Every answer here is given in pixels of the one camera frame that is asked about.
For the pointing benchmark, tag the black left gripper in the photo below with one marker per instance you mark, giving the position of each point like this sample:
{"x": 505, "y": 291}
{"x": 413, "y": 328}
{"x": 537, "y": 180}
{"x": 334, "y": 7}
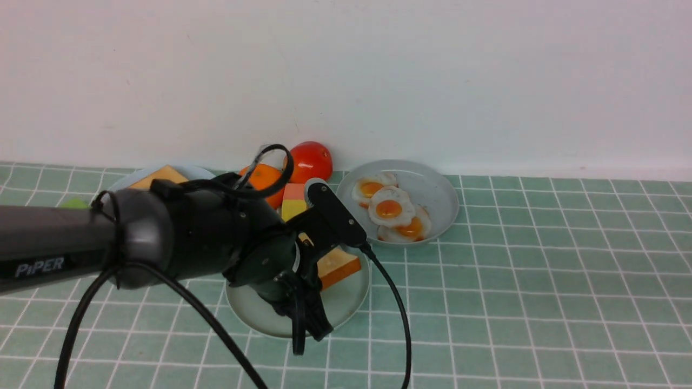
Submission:
{"x": 281, "y": 267}

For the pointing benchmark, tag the toast slice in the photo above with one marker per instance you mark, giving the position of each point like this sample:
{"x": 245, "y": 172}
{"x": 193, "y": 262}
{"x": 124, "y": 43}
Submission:
{"x": 320, "y": 269}
{"x": 144, "y": 179}

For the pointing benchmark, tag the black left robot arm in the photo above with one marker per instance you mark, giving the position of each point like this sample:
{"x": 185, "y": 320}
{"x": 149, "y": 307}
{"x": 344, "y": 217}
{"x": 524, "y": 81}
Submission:
{"x": 202, "y": 228}

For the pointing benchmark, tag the green empty centre plate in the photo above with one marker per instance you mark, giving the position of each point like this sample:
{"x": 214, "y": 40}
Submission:
{"x": 340, "y": 301}

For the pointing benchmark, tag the yellow block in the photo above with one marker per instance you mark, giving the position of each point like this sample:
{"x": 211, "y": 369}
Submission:
{"x": 291, "y": 208}

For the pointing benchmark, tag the salmon pink block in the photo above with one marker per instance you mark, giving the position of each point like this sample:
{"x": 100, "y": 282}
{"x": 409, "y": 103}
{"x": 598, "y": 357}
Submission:
{"x": 294, "y": 192}

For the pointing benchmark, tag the grey egg plate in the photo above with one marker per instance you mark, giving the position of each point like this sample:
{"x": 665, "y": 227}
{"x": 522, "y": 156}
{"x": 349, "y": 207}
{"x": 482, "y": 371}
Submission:
{"x": 425, "y": 186}

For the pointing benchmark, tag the orange fruit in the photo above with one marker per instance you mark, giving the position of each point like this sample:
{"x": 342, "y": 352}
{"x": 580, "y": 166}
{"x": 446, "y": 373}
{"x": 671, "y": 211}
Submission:
{"x": 262, "y": 177}

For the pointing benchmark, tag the red tomato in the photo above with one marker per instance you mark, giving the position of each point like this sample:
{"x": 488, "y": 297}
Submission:
{"x": 312, "y": 160}

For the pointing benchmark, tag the light blue bread plate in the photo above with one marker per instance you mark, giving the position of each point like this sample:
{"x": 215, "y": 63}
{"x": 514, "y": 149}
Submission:
{"x": 190, "y": 172}

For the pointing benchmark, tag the green cube block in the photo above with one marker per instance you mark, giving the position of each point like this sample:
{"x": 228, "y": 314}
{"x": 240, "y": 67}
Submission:
{"x": 74, "y": 203}

